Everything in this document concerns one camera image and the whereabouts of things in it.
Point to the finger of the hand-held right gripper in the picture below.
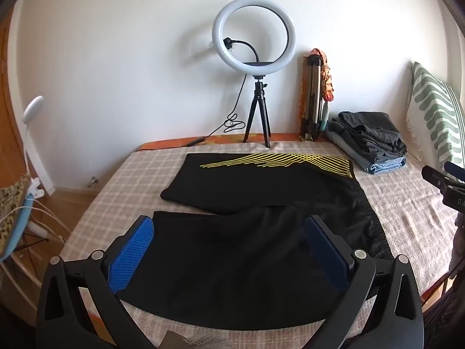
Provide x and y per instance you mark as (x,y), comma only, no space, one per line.
(434,176)
(454,169)

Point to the small black tripod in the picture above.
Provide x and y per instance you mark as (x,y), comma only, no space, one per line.
(258,98)

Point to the metal door stopper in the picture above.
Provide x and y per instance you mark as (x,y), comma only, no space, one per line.
(93,181)

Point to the dark cloth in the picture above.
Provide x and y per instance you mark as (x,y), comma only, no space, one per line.
(448,316)

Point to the wooden door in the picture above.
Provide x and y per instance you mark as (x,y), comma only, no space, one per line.
(9,116)

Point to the white clip lamp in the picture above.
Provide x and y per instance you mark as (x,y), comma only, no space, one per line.
(32,107)

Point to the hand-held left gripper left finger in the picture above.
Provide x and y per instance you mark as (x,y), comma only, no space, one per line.
(130,254)

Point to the pale green cloth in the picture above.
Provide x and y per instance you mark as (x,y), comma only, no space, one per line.
(325,116)

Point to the black pants with yellow stripes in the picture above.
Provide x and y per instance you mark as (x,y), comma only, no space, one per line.
(236,261)

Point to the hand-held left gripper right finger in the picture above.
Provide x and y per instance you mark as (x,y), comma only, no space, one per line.
(327,258)

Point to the green and white striped pillow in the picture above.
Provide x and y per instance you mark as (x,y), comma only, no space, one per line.
(436,116)

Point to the orange bed sheet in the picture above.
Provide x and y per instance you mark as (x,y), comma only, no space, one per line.
(163,143)

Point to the folded silver tripod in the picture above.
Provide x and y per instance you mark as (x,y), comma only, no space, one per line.
(311,91)

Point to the orange patterned scarf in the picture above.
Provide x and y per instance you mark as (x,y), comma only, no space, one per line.
(327,80)

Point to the leopard print cloth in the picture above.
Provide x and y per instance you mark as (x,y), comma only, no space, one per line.
(11,203)

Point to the folded dark grey pants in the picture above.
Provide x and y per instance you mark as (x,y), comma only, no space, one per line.
(374,131)

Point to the beige checkered blanket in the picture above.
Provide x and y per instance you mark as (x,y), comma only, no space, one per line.
(120,189)

